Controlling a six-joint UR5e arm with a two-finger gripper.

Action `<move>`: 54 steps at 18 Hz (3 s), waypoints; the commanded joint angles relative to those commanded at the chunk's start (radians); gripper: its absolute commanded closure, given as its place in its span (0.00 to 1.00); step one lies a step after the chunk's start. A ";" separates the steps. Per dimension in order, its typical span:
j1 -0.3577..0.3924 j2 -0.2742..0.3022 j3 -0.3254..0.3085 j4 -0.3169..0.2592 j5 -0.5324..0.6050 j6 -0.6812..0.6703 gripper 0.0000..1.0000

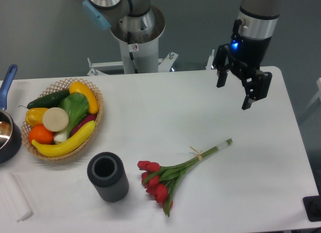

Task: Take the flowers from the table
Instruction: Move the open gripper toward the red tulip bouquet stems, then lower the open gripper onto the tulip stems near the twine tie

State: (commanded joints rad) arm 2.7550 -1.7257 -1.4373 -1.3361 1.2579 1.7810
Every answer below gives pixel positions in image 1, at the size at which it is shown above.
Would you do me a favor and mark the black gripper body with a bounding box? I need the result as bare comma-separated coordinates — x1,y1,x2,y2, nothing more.
228,35,272,80

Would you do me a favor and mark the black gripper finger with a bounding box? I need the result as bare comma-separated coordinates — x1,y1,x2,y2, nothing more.
242,70,272,110
212,44,230,88

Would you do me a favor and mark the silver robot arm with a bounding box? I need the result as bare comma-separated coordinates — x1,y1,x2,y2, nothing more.
213,0,281,110

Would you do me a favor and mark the red tulip bouquet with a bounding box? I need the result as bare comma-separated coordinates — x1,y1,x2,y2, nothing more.
137,139,233,217

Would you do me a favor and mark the black device at table edge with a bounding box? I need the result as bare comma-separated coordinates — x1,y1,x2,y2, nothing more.
302,195,320,222

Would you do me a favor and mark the purple eggplant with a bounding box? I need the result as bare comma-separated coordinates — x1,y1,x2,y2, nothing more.
70,114,96,136

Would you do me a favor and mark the yellow squash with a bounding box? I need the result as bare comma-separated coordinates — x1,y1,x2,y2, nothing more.
69,81,99,115

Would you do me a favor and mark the green bok choy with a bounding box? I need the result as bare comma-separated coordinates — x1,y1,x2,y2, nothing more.
43,92,89,144

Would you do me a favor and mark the dark grey ribbed vase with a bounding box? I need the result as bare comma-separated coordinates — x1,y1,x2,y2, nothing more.
87,152,129,202

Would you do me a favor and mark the woven wicker basket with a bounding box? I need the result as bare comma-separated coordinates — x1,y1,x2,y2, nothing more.
21,78,104,161

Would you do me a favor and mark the green cucumber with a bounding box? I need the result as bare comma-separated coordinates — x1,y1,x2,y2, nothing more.
19,89,70,109

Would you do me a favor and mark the yellow banana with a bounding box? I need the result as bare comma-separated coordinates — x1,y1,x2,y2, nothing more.
32,121,96,157

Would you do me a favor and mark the yellow bell pepper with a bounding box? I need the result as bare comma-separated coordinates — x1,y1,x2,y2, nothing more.
25,107,48,127

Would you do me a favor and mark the orange fruit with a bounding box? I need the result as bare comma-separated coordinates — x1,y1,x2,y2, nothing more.
28,125,54,145

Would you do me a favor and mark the white folded cloth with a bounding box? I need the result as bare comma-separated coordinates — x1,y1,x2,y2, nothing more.
1,173,33,221

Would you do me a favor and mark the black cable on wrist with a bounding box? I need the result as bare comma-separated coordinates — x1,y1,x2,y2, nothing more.
231,18,243,44

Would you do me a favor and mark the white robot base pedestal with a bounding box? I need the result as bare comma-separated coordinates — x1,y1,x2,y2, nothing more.
82,0,179,77

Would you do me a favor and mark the blue handled saucepan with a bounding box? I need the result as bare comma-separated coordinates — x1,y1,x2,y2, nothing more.
1,64,22,164

